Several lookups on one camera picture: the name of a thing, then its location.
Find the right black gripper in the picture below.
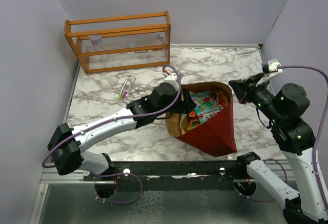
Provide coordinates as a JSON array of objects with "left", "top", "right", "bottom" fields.
[{"left": 230, "top": 72, "right": 284, "bottom": 124}]

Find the teal Fox's candy bag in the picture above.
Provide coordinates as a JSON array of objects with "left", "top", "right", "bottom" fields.
[{"left": 189, "top": 91, "right": 223, "bottom": 124}]

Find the red brown paper bag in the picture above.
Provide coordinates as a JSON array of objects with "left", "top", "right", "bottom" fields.
[{"left": 165, "top": 82, "right": 237, "bottom": 157}]

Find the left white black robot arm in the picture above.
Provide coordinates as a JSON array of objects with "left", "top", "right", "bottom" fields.
[{"left": 47, "top": 83, "right": 196, "bottom": 180}]

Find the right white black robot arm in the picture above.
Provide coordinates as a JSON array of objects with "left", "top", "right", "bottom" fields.
[{"left": 229, "top": 73, "right": 327, "bottom": 223}]

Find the red orange snack packet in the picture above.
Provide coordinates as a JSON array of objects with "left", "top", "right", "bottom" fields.
[{"left": 214, "top": 89, "right": 229, "bottom": 109}]

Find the orange wooden rack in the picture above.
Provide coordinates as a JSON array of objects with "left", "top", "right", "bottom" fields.
[{"left": 64, "top": 11, "right": 171, "bottom": 74}]

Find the small patterned cup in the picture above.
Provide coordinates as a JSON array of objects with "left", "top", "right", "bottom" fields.
[{"left": 89, "top": 34, "right": 102, "bottom": 46}]

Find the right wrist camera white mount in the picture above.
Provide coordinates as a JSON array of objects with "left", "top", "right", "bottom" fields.
[{"left": 256, "top": 58, "right": 282, "bottom": 86}]

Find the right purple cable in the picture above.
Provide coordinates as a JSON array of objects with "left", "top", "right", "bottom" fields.
[{"left": 234, "top": 65, "right": 328, "bottom": 206}]

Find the purple cable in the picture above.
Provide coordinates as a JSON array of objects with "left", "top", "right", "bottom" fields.
[
  {"left": 234, "top": 65, "right": 328, "bottom": 206},
  {"left": 42, "top": 65, "right": 182, "bottom": 205}
]

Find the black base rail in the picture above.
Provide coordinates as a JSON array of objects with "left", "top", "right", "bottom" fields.
[{"left": 84, "top": 160, "right": 257, "bottom": 192}]

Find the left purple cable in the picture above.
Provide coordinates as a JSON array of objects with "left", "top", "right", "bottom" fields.
[{"left": 42, "top": 65, "right": 182, "bottom": 205}]

